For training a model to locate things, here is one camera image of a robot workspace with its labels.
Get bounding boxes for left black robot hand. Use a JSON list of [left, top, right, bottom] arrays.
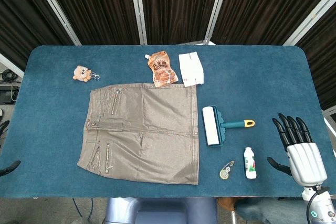
[[0, 120, 22, 178]]

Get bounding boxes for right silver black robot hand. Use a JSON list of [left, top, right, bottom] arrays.
[[267, 113, 328, 186]]

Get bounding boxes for teal lint roller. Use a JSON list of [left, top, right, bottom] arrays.
[[202, 105, 256, 147]]

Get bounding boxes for brown denim skirt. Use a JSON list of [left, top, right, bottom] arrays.
[[76, 82, 201, 186]]

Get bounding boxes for small white drink bottle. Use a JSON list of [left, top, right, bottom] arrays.
[[243, 146, 258, 179]]

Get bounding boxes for blue jeans leg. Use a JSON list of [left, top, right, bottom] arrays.
[[235, 197, 308, 224]]

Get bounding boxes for black floor device box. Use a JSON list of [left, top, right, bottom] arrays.
[[0, 86, 20, 104]]

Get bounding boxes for brown shoe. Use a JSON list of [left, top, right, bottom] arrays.
[[217, 197, 238, 212]]

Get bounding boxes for dark pleated curtain panel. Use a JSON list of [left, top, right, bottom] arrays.
[[211, 0, 336, 46], [41, 0, 140, 46], [0, 0, 75, 70], [296, 5, 336, 110], [138, 0, 224, 46]]

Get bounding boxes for white flattened paper carton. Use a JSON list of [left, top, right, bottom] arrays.
[[178, 51, 205, 89]]

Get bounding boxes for blue-grey robot torso base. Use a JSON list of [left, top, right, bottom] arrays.
[[103, 197, 219, 224]]

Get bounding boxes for brown sauce spout pouch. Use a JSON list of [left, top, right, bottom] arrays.
[[144, 50, 180, 89]]

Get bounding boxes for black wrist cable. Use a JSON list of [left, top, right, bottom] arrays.
[[305, 188, 321, 223]]

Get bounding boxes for blue floor cable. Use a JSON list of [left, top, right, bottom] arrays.
[[71, 197, 95, 220]]

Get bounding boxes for gold round keychain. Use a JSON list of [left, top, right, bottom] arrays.
[[219, 159, 236, 181]]

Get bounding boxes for black coiled floor cable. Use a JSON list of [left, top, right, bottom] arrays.
[[0, 69, 19, 82]]

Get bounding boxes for white divider frame post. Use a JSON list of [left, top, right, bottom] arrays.
[[29, 0, 81, 46], [128, 0, 148, 46], [203, 0, 232, 46], [282, 0, 336, 46], [0, 52, 25, 78]]

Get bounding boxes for brown plush bear keychain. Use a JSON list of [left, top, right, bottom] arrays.
[[72, 65, 102, 83]]

